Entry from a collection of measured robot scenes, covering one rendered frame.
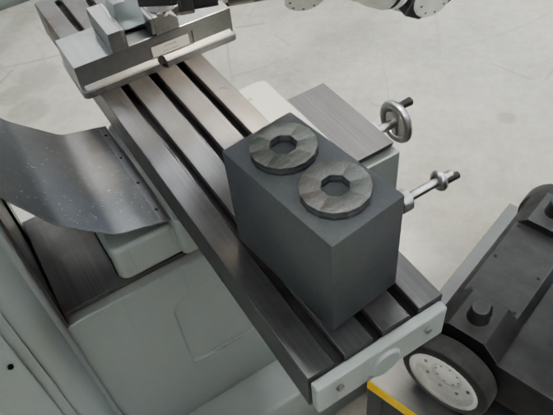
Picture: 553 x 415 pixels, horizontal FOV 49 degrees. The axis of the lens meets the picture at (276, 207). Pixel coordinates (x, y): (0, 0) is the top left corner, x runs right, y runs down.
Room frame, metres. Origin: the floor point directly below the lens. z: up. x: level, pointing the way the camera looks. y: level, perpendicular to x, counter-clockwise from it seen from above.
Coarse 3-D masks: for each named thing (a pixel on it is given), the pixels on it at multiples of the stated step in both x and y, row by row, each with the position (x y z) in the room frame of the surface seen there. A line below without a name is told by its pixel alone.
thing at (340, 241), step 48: (240, 144) 0.61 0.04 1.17; (288, 144) 0.60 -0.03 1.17; (240, 192) 0.58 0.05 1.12; (288, 192) 0.52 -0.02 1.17; (336, 192) 0.51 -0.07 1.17; (384, 192) 0.50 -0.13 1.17; (288, 240) 0.49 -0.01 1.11; (336, 240) 0.43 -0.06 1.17; (384, 240) 0.47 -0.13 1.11; (336, 288) 0.43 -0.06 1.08; (384, 288) 0.48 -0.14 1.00
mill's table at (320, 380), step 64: (64, 0) 1.42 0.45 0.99; (192, 64) 1.09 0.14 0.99; (128, 128) 0.91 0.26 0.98; (192, 128) 0.88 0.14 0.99; (256, 128) 0.86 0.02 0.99; (192, 192) 0.72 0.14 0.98; (256, 256) 0.59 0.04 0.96; (256, 320) 0.48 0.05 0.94; (320, 320) 0.44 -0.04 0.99; (384, 320) 0.43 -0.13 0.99; (320, 384) 0.36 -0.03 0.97
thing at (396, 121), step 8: (408, 96) 1.20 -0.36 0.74; (384, 104) 1.20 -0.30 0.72; (392, 104) 1.18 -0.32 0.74; (400, 104) 1.17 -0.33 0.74; (408, 104) 1.18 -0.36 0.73; (384, 112) 1.21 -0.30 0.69; (392, 112) 1.19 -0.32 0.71; (400, 112) 1.15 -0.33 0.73; (384, 120) 1.20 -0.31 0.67; (392, 120) 1.17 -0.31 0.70; (400, 120) 1.16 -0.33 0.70; (408, 120) 1.13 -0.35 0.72; (384, 128) 1.15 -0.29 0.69; (392, 128) 1.16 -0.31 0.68; (400, 128) 1.15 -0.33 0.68; (408, 128) 1.12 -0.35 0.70; (392, 136) 1.17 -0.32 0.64; (400, 136) 1.15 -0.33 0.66; (408, 136) 1.12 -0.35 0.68
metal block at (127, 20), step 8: (112, 0) 1.12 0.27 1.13; (120, 0) 1.11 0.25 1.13; (128, 0) 1.11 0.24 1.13; (136, 0) 1.12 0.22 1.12; (112, 8) 1.11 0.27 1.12; (120, 8) 1.11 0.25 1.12; (128, 8) 1.11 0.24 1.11; (136, 8) 1.12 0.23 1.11; (120, 16) 1.10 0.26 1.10; (128, 16) 1.11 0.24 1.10; (136, 16) 1.12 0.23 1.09; (120, 24) 1.10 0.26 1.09; (128, 24) 1.11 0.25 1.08; (136, 24) 1.11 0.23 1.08
